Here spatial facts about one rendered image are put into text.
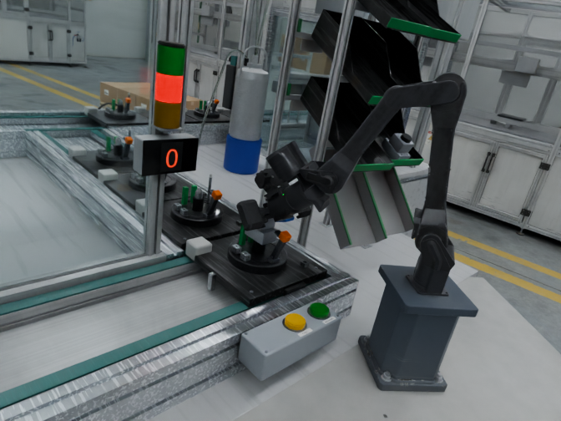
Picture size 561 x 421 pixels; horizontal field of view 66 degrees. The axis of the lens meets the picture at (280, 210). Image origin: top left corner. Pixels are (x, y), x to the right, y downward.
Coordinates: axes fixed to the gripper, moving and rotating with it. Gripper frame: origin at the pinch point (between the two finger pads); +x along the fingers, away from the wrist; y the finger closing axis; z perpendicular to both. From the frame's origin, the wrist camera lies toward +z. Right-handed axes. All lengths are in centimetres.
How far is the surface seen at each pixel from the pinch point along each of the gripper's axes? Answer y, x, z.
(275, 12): -86, 44, 101
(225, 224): -4.1, 20.3, 4.1
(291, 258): -7.8, 4.1, -10.8
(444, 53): -164, 12, 65
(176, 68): 19.0, -13.6, 27.9
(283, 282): 1.5, -1.0, -15.4
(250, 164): -58, 65, 36
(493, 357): -35, -20, -48
